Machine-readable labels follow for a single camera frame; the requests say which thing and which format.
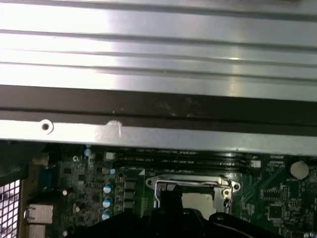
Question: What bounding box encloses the metal socket cover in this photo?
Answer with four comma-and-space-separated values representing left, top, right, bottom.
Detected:
154, 179, 233, 213

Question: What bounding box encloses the black open PC case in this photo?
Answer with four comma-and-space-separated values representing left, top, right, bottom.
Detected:
0, 84, 317, 238

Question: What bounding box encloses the CPU socket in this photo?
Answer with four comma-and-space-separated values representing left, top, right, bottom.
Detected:
145, 173, 241, 214

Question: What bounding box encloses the silver CPU green board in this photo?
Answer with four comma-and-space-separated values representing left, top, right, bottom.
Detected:
182, 192, 215, 211

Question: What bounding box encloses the silver port housing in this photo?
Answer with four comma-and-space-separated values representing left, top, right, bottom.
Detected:
24, 203, 54, 238

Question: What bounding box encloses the round coin cell battery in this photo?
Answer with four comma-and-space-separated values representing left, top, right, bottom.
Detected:
290, 160, 310, 179

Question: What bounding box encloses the green motherboard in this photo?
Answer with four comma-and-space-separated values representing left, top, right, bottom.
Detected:
29, 146, 317, 238

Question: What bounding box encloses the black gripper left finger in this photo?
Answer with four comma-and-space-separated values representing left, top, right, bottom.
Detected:
85, 185, 171, 238

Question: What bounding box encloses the metal locking lever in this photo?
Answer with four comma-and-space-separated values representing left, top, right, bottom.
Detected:
153, 174, 233, 189

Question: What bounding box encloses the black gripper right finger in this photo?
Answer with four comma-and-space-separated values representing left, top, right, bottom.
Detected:
170, 185, 282, 238

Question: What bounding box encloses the black RAM slot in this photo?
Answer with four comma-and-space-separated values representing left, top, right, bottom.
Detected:
105, 151, 248, 162
116, 167, 251, 174
112, 160, 261, 168

